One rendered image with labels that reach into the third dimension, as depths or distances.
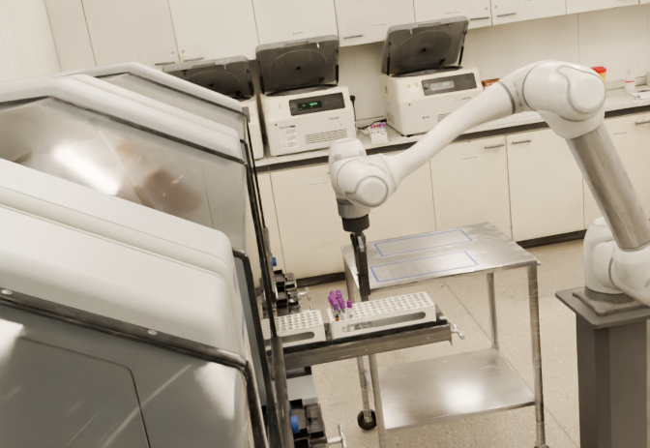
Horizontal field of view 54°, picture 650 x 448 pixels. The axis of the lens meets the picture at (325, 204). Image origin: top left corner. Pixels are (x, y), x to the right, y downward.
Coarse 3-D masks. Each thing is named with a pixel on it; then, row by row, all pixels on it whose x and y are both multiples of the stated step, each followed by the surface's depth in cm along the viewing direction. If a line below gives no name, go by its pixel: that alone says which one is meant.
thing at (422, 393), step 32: (480, 224) 253; (352, 256) 238; (384, 256) 234; (416, 256) 229; (448, 256) 225; (480, 256) 221; (512, 256) 217; (352, 288) 253; (384, 288) 209; (480, 352) 265; (384, 384) 251; (416, 384) 248; (448, 384) 246; (480, 384) 243; (512, 384) 240; (384, 416) 231; (416, 416) 229; (448, 416) 226; (544, 416) 229
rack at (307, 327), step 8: (312, 312) 186; (280, 320) 184; (288, 320) 184; (296, 320) 182; (304, 320) 183; (312, 320) 181; (320, 320) 180; (280, 328) 179; (288, 328) 179; (296, 328) 179; (304, 328) 177; (312, 328) 177; (320, 328) 178; (288, 336) 186; (296, 336) 185; (304, 336) 185; (312, 336) 184; (320, 336) 178; (288, 344) 178; (296, 344) 178
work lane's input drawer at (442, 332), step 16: (352, 336) 179; (368, 336) 179; (384, 336) 179; (400, 336) 179; (416, 336) 180; (432, 336) 180; (448, 336) 181; (464, 336) 184; (288, 352) 178; (304, 352) 177; (320, 352) 178; (336, 352) 178; (352, 352) 179; (368, 352) 179; (288, 368) 178
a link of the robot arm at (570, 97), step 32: (544, 64) 164; (576, 64) 156; (544, 96) 158; (576, 96) 151; (576, 128) 159; (576, 160) 167; (608, 160) 163; (608, 192) 167; (608, 224) 174; (640, 224) 170; (640, 256) 171; (640, 288) 174
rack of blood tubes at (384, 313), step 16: (352, 304) 188; (368, 304) 186; (384, 304) 185; (400, 304) 183; (416, 304) 182; (432, 304) 180; (352, 320) 178; (368, 320) 179; (384, 320) 187; (400, 320) 186; (416, 320) 180; (336, 336) 179
